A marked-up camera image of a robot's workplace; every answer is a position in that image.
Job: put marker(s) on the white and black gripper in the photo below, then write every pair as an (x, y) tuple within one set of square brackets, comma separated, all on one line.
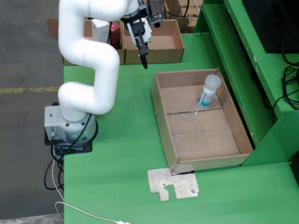
[(146, 32)]

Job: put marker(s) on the red carton box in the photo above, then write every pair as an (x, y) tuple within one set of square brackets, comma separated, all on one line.
[(115, 35)]

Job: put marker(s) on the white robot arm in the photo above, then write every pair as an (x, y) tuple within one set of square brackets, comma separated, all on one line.
[(102, 60)]

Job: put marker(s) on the white carton box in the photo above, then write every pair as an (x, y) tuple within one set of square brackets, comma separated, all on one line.
[(100, 29)]

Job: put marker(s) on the printed brown cardboard box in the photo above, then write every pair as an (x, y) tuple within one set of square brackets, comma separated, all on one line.
[(194, 23)]

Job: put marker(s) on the shallow cardboard tray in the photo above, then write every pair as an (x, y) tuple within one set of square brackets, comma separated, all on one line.
[(203, 144)]

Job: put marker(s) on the scribbled flat cardboard piece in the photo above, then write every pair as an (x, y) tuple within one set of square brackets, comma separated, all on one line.
[(177, 184)]

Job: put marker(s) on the white bottle with teal label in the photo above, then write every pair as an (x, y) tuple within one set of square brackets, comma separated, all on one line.
[(206, 96)]

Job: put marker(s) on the green metal shelf unit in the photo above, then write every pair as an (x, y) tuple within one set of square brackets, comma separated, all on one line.
[(233, 81)]

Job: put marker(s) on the black monitor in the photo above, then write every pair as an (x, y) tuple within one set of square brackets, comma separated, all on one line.
[(268, 21)]

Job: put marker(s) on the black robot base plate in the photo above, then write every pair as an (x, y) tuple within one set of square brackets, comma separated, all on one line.
[(86, 149)]

